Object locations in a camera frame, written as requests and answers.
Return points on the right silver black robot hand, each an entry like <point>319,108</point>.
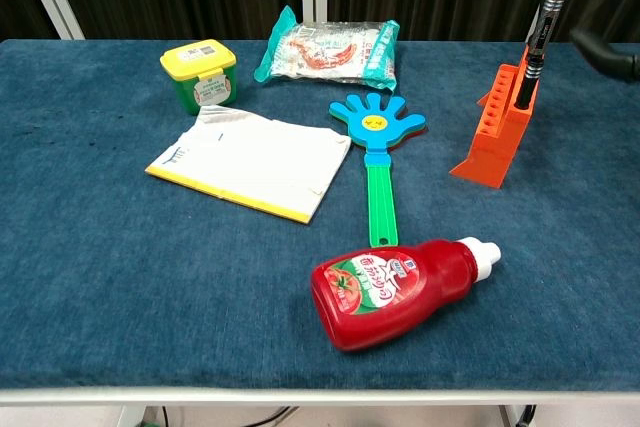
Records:
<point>610,64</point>

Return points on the black orange tool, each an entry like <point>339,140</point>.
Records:
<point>542,32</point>

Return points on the orange tool holder stand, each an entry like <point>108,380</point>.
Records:
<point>495,147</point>

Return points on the blue hand clapper toy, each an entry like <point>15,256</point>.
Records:
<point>372,122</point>

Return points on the teal snack bag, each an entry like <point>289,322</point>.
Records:
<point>325,52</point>

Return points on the red ketchup bottle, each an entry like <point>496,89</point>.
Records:
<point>390,297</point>

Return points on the yellow lidded green container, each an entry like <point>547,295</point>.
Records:
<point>197,59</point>

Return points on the blue felt table mat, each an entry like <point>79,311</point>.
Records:
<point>100,247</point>

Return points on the white table frame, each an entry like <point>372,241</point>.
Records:
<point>300,397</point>

